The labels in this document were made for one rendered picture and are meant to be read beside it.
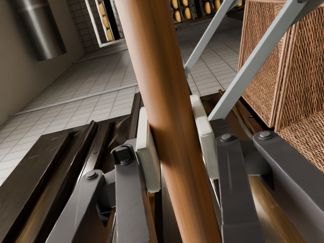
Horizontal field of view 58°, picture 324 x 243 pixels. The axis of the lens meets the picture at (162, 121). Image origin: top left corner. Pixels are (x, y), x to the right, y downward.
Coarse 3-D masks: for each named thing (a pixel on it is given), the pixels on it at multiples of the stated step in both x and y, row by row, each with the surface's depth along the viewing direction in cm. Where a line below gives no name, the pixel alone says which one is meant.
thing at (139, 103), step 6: (138, 96) 162; (138, 102) 152; (138, 108) 144; (138, 114) 137; (138, 120) 133; (132, 126) 126; (132, 132) 120; (132, 138) 115; (150, 198) 104; (150, 204) 101; (114, 234) 69; (114, 240) 68
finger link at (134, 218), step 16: (128, 144) 16; (128, 160) 15; (128, 176) 14; (128, 192) 13; (144, 192) 14; (128, 208) 12; (144, 208) 12; (128, 224) 11; (144, 224) 11; (128, 240) 10; (144, 240) 10
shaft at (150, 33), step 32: (128, 0) 15; (160, 0) 16; (128, 32) 16; (160, 32) 16; (160, 64) 16; (160, 96) 17; (160, 128) 18; (192, 128) 19; (160, 160) 20; (192, 160) 19; (192, 192) 20; (192, 224) 21
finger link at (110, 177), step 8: (112, 176) 16; (104, 184) 15; (112, 184) 15; (144, 184) 16; (104, 192) 15; (112, 192) 15; (104, 200) 15; (112, 200) 15; (96, 208) 15; (104, 208) 15
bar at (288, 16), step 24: (240, 0) 94; (288, 0) 50; (312, 0) 50; (216, 24) 96; (288, 24) 51; (264, 48) 52; (240, 72) 55; (240, 96) 56; (216, 192) 39; (216, 216) 36
